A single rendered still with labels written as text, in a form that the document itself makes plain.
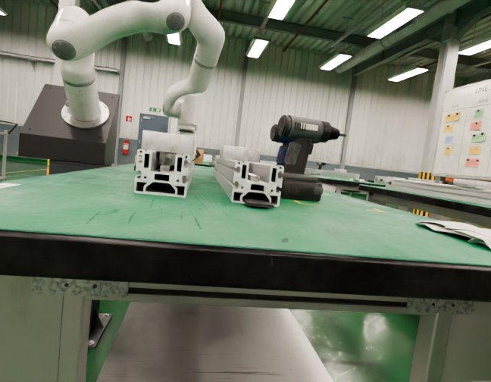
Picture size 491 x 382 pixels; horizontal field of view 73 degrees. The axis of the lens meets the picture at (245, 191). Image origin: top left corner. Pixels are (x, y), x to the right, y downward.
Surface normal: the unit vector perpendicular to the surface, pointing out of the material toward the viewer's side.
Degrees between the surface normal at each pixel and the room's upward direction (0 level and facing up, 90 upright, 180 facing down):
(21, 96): 90
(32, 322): 90
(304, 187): 90
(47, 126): 47
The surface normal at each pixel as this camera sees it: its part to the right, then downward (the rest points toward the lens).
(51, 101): 0.22, -0.60
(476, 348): 0.15, 0.11
